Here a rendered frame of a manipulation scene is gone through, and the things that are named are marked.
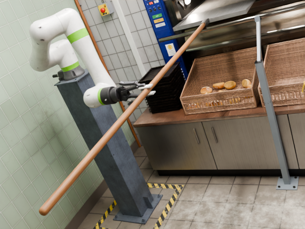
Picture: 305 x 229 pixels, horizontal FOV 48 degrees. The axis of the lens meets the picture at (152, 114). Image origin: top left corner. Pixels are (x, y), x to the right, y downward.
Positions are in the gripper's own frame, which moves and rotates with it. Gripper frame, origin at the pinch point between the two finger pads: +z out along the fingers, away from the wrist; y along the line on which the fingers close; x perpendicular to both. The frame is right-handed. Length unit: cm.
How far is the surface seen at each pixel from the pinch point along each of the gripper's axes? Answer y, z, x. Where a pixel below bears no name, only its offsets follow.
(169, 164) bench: 101, -56, -71
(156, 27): -2, -53, -122
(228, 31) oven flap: 16, 3, -126
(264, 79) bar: 33, 38, -66
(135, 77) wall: 39, -95, -125
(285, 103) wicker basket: 57, 45, -77
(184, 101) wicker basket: 47, -26, -78
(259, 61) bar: 21, 37, -68
